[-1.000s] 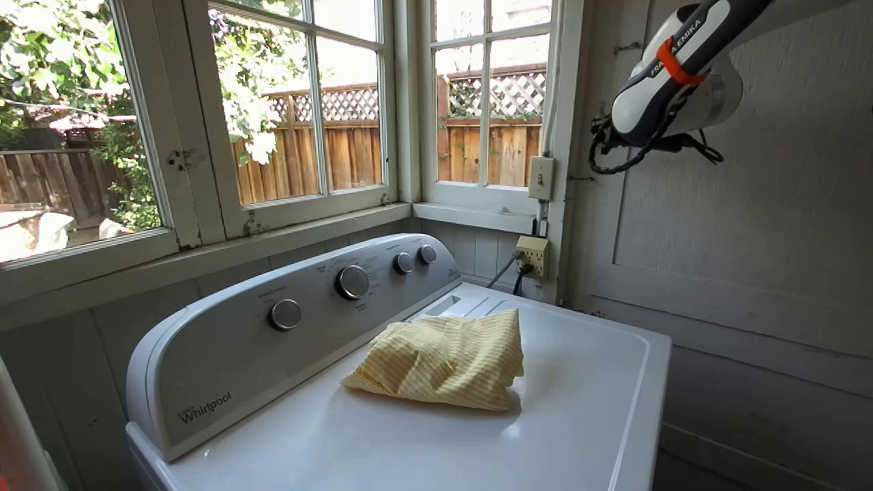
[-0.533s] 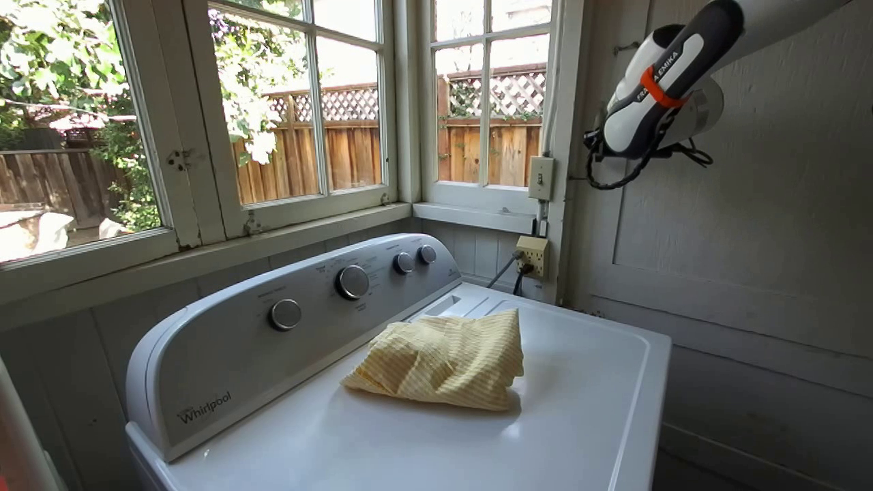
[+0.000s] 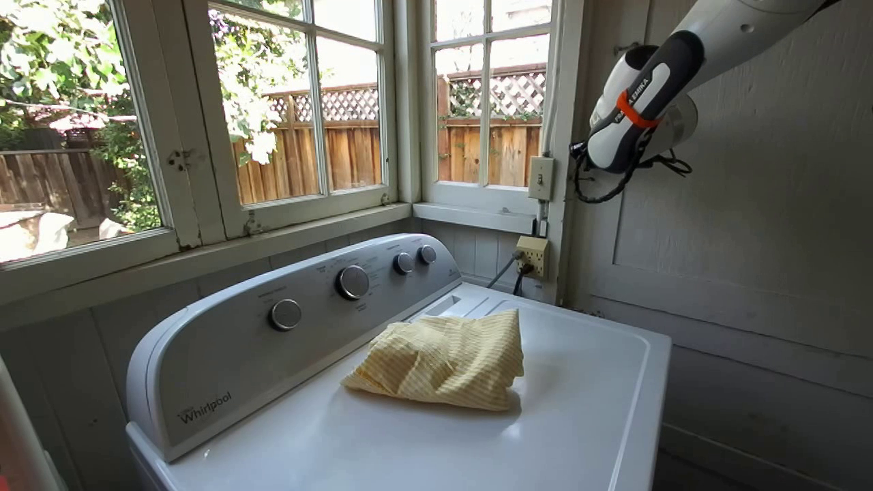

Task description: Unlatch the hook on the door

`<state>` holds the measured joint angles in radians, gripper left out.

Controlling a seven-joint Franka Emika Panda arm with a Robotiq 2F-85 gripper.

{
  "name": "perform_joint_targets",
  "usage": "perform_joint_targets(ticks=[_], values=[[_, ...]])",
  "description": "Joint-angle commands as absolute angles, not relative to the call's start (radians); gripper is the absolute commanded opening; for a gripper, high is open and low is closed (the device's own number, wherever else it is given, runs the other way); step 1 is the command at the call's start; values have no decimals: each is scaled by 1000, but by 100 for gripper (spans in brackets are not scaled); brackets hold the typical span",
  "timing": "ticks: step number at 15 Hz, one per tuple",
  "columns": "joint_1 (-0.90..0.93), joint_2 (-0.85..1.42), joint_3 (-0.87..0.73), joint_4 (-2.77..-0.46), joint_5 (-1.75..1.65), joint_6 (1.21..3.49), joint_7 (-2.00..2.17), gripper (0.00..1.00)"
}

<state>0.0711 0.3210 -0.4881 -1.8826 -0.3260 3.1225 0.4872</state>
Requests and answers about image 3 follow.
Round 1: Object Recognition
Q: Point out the beige power outlet adapter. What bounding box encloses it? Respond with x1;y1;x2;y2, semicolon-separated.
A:
512;233;551;281

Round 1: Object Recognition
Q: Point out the yellow folded cloth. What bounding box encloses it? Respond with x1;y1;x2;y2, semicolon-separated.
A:
342;306;529;415

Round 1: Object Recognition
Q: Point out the brown wooden garden fence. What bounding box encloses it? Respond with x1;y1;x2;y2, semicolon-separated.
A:
0;63;551;210

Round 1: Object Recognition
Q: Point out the white top-load washing machine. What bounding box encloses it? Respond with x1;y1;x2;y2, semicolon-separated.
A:
122;229;675;491

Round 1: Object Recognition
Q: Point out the black power cable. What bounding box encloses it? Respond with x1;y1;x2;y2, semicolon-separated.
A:
487;254;525;291

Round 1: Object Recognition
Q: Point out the white wooden window frame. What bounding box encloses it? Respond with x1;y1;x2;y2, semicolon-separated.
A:
398;0;590;236
0;0;417;336

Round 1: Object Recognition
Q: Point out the beige light switch plate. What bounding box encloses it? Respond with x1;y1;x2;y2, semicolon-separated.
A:
526;153;560;203

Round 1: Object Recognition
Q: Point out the white wooden door frame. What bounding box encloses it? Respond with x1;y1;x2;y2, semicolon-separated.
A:
544;0;597;307

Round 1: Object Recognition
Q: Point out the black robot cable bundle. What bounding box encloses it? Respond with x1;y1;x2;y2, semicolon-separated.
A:
567;30;709;207

